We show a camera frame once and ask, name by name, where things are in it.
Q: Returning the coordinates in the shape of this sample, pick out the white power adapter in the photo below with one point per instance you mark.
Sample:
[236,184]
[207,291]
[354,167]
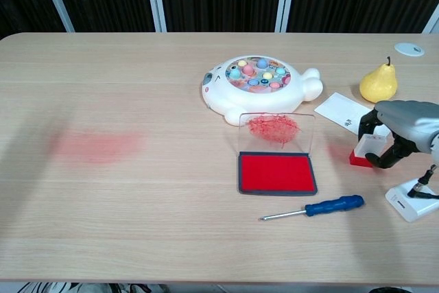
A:
[411,209]

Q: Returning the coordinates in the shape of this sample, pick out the white paper card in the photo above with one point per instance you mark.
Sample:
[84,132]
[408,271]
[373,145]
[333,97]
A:
[339,109]

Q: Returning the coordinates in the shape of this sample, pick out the red ink pad clear lid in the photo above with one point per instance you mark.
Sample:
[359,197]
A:
[276,176]

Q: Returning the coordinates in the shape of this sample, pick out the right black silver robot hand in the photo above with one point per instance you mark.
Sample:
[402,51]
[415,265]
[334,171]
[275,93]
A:
[408,118]

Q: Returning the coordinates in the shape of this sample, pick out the yellow pear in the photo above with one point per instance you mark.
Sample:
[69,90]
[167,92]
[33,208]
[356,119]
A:
[379,83]

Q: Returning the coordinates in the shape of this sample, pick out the red and white stamp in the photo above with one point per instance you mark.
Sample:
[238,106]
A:
[360,161]

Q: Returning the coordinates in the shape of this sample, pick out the white fishing game toy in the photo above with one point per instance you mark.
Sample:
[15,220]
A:
[260,99]

